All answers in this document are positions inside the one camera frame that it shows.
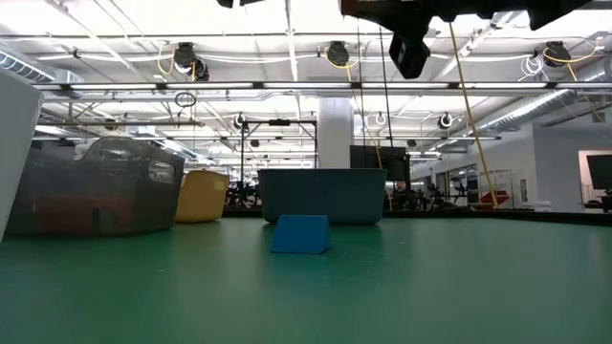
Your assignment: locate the yellow plastic bin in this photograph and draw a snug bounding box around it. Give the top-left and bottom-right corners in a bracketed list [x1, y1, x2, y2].
[174, 169, 231, 225]

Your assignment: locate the white plastic bin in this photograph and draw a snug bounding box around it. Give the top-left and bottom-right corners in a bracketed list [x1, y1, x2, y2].
[0, 70, 47, 245]

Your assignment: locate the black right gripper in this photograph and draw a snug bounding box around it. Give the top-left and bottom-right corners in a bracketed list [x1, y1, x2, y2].
[339, 0, 594, 80]

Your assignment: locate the black metal frame rig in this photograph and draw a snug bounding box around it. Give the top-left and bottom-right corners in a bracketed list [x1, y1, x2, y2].
[240, 118, 318, 171]

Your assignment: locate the blue wedge foam block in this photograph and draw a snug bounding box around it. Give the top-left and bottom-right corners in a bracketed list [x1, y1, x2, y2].
[269, 213, 332, 255]

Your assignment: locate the transparent grey plastic bin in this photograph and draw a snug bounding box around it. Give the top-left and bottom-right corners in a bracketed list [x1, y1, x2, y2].
[4, 136, 186, 238]

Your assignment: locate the thin black cable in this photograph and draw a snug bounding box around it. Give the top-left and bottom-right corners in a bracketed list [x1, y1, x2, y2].
[356, 23, 367, 168]

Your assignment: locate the red white sign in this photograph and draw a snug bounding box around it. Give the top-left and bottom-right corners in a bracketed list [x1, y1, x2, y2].
[479, 189, 511, 207]

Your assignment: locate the black cable loop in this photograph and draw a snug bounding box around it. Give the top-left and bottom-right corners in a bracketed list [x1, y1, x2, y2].
[174, 91, 198, 109]

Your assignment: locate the blue-grey plastic bin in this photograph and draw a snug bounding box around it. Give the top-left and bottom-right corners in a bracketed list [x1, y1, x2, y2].
[256, 168, 388, 226]

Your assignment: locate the black monitor screen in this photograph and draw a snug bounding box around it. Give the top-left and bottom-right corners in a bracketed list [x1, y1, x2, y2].
[586, 154, 612, 191]
[349, 145, 411, 183]

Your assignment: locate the black cable with coil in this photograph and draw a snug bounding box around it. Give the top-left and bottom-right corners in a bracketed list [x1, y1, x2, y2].
[375, 26, 394, 149]

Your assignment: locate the silver ventilation duct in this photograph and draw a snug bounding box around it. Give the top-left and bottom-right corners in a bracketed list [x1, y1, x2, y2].
[477, 71, 612, 136]
[0, 47, 86, 100]

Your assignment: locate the white building pillar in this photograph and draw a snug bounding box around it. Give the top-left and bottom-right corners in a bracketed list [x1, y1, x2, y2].
[317, 97, 356, 170]

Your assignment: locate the thick yellow cable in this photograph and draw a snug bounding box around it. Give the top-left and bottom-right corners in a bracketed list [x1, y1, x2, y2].
[448, 21, 499, 207]

